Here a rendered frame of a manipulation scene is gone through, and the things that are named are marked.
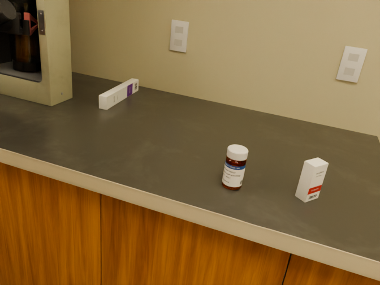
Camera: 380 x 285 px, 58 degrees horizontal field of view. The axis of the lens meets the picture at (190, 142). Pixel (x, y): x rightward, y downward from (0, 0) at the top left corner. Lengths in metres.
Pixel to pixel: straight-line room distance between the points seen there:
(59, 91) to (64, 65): 0.09
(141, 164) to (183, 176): 0.11
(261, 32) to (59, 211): 0.89
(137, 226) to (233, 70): 0.74
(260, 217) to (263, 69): 0.73
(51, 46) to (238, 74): 0.66
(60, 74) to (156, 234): 0.64
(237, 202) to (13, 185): 0.60
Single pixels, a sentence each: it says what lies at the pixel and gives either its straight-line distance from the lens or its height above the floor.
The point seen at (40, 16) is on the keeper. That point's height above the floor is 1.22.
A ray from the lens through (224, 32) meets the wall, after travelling 1.35.
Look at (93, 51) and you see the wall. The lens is 1.60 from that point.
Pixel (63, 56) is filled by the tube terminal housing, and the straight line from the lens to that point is 1.23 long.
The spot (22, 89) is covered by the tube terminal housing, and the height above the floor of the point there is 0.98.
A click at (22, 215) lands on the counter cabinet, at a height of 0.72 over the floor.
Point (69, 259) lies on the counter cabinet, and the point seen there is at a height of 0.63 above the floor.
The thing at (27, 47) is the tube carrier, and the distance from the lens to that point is 1.30.
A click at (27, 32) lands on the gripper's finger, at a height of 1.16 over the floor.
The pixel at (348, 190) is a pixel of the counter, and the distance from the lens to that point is 0.93.
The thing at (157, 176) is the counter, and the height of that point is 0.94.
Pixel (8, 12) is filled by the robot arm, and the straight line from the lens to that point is 1.14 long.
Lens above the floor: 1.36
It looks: 25 degrees down
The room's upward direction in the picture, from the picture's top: 7 degrees clockwise
